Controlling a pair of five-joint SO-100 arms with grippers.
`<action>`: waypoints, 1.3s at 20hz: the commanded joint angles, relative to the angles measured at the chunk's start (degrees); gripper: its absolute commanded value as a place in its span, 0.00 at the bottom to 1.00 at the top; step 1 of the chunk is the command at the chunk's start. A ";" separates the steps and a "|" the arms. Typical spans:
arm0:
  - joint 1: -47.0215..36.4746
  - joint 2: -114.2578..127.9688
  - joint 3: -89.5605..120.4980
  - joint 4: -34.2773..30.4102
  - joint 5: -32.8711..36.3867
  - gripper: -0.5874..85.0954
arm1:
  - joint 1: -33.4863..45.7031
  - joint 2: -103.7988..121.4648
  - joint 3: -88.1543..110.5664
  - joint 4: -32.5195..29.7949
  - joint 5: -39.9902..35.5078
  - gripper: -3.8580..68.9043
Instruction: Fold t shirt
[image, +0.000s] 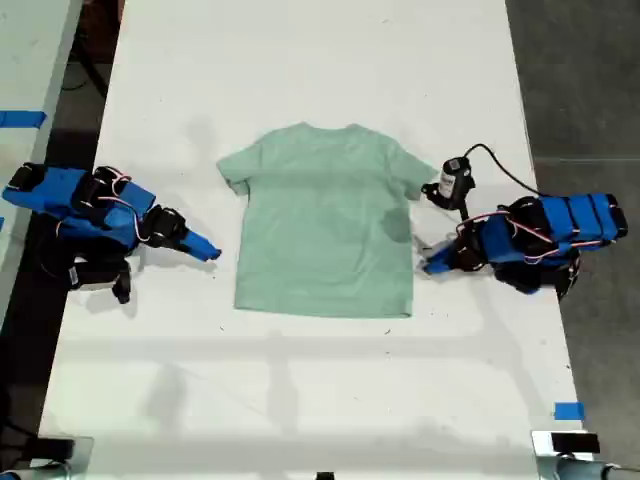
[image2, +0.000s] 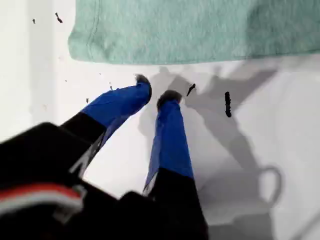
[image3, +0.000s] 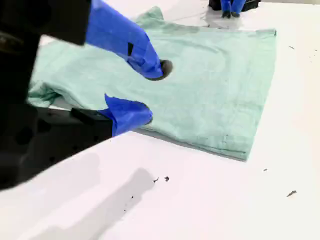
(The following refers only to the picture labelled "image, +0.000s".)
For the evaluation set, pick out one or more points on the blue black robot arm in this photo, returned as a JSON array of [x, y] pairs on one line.
[[575, 220], [50, 192]]

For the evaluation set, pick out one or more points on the camera black stalk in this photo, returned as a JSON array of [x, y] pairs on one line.
[[463, 210], [122, 285]]

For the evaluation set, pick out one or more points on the black clamp block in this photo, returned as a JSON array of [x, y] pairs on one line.
[[55, 447], [575, 443]]

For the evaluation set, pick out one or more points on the small blue tape square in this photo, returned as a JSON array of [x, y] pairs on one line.
[[569, 411]]

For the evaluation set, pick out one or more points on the clear metal corner bracket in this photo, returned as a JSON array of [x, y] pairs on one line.
[[82, 450]]

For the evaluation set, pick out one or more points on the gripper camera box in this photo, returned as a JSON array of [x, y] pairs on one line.
[[452, 180], [92, 277]]

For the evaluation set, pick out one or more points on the metal bracket with white face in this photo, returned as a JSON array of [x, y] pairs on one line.
[[542, 450]]

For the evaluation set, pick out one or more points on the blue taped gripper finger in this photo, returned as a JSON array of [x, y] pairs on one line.
[[445, 252], [202, 241], [447, 265], [197, 252]]

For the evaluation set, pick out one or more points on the small black edge clip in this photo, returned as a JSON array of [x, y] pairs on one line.
[[325, 476]]

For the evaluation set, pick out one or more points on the pale green T-shirt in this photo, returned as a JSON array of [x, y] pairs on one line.
[[325, 225]]

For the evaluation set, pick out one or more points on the white side table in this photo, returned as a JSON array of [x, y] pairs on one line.
[[25, 75]]

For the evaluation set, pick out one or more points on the long blue tape strip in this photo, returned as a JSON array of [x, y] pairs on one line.
[[20, 119]]

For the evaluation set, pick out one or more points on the grey metal tube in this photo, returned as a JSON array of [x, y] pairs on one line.
[[35, 472], [595, 471]]

